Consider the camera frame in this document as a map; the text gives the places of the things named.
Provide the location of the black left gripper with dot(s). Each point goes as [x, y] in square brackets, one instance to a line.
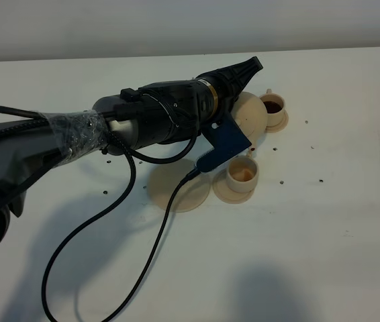
[230, 81]

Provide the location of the beige ceramic teapot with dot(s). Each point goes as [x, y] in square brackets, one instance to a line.
[250, 114]

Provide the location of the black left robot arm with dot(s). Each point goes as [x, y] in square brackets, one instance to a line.
[158, 113]

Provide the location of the large beige teapot saucer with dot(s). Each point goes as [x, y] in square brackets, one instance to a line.
[164, 179]

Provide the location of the far beige teacup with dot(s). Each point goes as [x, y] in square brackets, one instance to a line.
[275, 106]

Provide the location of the beige teacup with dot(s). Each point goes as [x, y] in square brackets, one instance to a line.
[275, 106]
[242, 174]

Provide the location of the far beige cup saucer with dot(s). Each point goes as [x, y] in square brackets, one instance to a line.
[282, 125]

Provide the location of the beige cup saucer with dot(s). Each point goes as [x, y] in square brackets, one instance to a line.
[225, 194]
[282, 125]

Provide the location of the near beige teacup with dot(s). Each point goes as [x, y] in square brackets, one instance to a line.
[242, 174]

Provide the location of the near beige cup saucer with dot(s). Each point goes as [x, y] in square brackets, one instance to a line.
[225, 194]

